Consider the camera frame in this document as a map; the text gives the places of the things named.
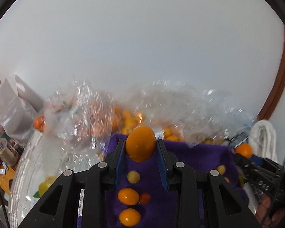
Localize grey checked cloth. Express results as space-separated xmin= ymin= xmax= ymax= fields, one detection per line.
xmin=229 ymin=132 xmax=249 ymax=148

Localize white folded cloth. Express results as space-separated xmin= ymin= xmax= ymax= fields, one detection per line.
xmin=248 ymin=120 xmax=278 ymax=163

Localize clear plastic fruit bag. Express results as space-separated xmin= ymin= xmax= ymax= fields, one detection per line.
xmin=44 ymin=78 xmax=256 ymax=167

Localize yellowish small fruit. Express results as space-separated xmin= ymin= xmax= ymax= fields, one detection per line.
xmin=127 ymin=170 xmax=140 ymax=184

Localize small red-orange kumquat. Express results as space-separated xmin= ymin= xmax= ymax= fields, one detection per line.
xmin=139 ymin=192 xmax=151 ymax=205

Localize purple towel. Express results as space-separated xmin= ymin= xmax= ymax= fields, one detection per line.
xmin=80 ymin=135 xmax=259 ymax=227

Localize mandarins in bag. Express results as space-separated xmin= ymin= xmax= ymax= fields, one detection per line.
xmin=33 ymin=115 xmax=46 ymax=132

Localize orange fruit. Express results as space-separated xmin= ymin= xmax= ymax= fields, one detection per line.
xmin=117 ymin=188 xmax=139 ymax=206
xmin=235 ymin=144 xmax=253 ymax=158
xmin=216 ymin=165 xmax=226 ymax=175
xmin=119 ymin=208 xmax=141 ymax=227
xmin=125 ymin=126 xmax=156 ymax=163

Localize white lace fruit tablecloth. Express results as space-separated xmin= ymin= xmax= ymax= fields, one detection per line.
xmin=8 ymin=131 xmax=109 ymax=227

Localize person's right hand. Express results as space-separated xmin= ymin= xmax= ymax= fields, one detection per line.
xmin=255 ymin=193 xmax=285 ymax=227

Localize white plastic bag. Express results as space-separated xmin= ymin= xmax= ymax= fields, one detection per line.
xmin=0 ymin=75 xmax=44 ymax=144

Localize brown wooden door frame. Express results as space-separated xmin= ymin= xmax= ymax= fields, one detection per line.
xmin=257 ymin=27 xmax=285 ymax=120

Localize plastic water bottle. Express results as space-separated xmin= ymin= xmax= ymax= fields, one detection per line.
xmin=0 ymin=137 xmax=19 ymax=167

